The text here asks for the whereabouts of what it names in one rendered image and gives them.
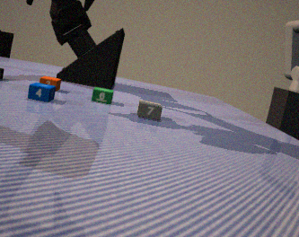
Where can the blue block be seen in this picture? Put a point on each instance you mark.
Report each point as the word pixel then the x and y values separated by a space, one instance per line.
pixel 41 92

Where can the green block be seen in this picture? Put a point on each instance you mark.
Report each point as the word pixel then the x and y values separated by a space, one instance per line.
pixel 102 95

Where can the orange block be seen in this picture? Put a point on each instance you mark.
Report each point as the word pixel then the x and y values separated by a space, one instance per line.
pixel 51 81

